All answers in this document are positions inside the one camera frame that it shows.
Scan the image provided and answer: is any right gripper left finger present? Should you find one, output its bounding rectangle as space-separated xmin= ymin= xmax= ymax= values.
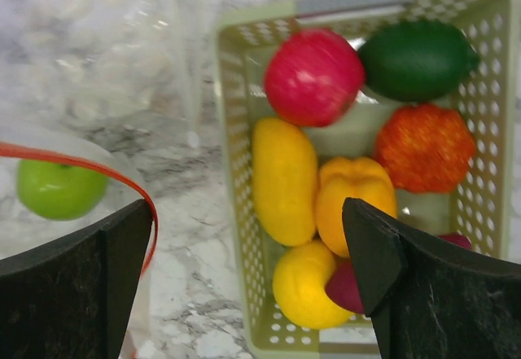
xmin=1 ymin=200 xmax=152 ymax=358

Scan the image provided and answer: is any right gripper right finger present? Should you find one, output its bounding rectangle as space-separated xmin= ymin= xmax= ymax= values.
xmin=342 ymin=198 xmax=520 ymax=358

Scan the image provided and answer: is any purple sweet potato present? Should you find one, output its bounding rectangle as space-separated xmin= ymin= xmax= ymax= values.
xmin=325 ymin=234 xmax=475 ymax=314

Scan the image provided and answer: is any green apple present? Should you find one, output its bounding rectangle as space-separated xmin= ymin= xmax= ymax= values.
xmin=16 ymin=160 xmax=109 ymax=221

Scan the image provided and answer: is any clear zip bag orange zipper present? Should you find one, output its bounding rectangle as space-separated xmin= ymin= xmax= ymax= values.
xmin=0 ymin=130 xmax=196 ymax=359

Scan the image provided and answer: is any orange tangerine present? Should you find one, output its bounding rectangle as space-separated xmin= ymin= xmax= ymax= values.
xmin=374 ymin=103 xmax=476 ymax=193

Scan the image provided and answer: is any dark green lime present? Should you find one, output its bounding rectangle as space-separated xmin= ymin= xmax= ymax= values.
xmin=357 ymin=20 xmax=480 ymax=103

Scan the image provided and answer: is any red apple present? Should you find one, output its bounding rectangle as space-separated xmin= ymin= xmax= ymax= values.
xmin=264 ymin=28 xmax=366 ymax=127

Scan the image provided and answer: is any clear bag of white discs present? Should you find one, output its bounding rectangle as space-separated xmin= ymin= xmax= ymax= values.
xmin=1 ymin=0 xmax=203 ymax=132

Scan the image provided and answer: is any yellow lemon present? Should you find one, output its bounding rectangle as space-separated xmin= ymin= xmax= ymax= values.
xmin=272 ymin=239 xmax=354 ymax=330

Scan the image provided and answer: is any orange bell pepper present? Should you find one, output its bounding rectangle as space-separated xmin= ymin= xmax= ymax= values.
xmin=315 ymin=157 xmax=397 ymax=258

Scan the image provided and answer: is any yellow mango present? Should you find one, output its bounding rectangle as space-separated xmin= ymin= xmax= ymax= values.
xmin=252 ymin=117 xmax=317 ymax=247

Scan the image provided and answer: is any green plastic basket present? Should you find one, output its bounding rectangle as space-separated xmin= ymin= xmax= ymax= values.
xmin=214 ymin=0 xmax=520 ymax=358

